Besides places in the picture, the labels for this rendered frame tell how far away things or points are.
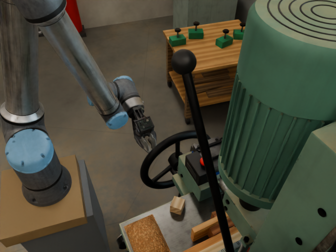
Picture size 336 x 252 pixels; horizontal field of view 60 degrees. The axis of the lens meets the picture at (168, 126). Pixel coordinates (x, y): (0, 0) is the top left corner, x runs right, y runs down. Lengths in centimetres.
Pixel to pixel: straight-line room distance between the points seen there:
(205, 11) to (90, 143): 156
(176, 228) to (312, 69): 60
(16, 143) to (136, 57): 210
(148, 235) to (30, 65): 65
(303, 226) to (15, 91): 94
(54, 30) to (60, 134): 158
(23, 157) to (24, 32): 40
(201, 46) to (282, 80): 186
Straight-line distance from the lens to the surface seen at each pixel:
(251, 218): 68
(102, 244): 154
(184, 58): 39
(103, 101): 106
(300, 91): 35
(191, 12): 280
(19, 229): 126
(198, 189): 83
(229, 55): 213
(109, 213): 189
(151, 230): 80
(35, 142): 111
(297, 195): 42
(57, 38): 88
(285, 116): 38
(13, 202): 132
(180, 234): 82
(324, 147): 35
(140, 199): 191
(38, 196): 123
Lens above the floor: 166
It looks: 46 degrees down
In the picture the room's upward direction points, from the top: straight up
